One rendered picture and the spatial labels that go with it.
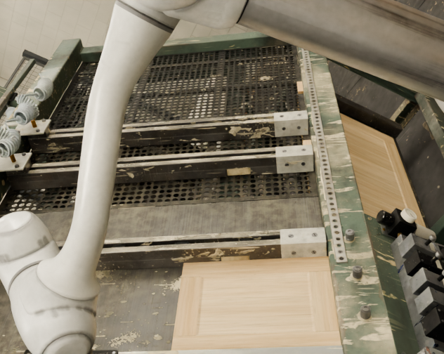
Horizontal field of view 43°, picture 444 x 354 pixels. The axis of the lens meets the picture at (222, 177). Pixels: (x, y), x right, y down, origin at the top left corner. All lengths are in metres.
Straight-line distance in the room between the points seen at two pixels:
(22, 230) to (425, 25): 0.68
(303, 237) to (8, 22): 7.01
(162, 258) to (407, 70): 1.02
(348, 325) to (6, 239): 0.81
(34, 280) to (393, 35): 0.62
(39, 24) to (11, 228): 7.12
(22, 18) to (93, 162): 7.25
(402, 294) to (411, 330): 0.11
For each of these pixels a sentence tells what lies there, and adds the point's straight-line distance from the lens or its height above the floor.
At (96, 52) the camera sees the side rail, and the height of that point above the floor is 1.76.
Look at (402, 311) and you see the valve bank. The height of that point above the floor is 0.76.
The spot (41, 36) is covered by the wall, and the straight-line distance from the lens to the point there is 8.13.
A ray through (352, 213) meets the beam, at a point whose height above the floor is 0.84.
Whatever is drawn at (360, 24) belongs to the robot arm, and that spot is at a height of 1.35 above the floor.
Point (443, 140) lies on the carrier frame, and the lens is 2.72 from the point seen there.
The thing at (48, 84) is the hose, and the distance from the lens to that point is 2.38.
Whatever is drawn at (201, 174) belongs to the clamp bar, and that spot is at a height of 1.22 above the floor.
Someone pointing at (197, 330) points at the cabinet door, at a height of 1.18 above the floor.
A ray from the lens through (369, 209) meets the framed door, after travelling 2.25.
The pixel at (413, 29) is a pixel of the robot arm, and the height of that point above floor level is 1.28.
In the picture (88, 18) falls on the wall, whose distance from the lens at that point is 7.72.
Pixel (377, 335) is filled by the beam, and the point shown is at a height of 0.84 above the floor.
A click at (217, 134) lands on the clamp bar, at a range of 2.11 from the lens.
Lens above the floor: 1.59
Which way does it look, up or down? 13 degrees down
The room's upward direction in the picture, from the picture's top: 67 degrees counter-clockwise
